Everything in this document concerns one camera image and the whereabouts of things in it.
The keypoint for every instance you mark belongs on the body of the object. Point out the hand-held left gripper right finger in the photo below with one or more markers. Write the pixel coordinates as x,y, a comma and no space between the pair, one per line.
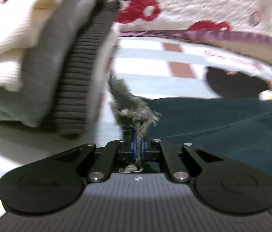
143,151

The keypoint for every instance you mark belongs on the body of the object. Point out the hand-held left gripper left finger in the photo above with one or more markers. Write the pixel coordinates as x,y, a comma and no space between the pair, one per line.
134,151

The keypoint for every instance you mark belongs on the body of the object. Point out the dark blue denim jeans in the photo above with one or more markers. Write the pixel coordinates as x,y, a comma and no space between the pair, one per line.
210,130

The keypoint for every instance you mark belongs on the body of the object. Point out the dark grey ribbed knit sweater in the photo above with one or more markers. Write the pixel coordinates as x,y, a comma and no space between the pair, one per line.
78,77

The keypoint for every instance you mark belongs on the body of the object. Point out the red bear print quilt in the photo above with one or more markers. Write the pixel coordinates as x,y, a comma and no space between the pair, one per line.
198,2

